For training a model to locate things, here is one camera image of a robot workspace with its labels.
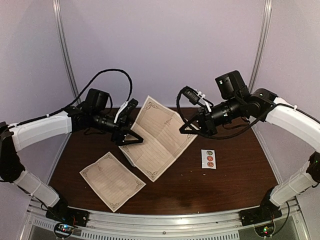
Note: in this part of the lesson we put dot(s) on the aluminium frame post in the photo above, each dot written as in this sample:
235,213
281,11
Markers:
64,48
264,31

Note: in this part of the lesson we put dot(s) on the right aluminium frame post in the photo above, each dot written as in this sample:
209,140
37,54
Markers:
264,31

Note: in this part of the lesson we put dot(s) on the left aluminium frame post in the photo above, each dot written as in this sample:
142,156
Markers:
64,48

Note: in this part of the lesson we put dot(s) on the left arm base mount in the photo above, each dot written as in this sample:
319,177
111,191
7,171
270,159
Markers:
68,224

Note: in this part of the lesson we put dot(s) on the front aluminium rail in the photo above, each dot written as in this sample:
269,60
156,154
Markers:
221,225

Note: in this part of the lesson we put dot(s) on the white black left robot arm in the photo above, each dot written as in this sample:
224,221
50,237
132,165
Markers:
87,115

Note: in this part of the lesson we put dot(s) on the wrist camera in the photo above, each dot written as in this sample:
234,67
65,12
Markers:
197,98
125,110

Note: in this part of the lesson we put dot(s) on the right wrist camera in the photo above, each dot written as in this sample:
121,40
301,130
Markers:
197,98

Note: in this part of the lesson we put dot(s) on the beige ornate letter paper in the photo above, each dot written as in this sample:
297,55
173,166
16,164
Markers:
162,142

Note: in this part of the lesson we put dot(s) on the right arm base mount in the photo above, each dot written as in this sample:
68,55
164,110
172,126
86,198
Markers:
261,218

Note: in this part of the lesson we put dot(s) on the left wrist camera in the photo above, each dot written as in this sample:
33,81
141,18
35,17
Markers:
125,110

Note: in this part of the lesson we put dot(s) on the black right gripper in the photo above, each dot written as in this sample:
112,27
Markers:
210,128

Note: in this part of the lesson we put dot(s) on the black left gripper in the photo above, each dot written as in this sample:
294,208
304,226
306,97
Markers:
117,136

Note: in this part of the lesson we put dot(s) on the sticker sheet with three seals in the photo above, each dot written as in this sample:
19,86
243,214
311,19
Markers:
208,159

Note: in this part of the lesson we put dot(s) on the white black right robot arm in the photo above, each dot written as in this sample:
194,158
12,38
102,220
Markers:
267,107

